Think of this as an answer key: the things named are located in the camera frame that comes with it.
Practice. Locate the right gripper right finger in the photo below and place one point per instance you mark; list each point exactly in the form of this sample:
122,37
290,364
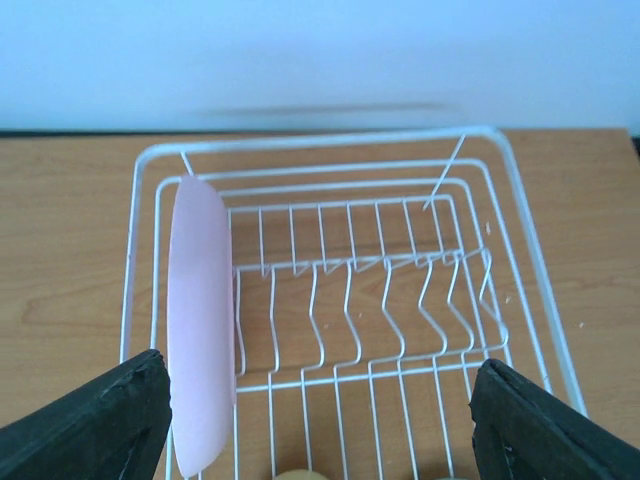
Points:
523,432

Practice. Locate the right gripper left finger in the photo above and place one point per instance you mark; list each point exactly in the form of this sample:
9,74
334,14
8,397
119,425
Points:
113,427

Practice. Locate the pink round plate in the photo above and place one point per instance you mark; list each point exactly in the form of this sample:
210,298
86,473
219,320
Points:
200,326

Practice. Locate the white wire dish rack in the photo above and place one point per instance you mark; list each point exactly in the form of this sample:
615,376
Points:
373,274

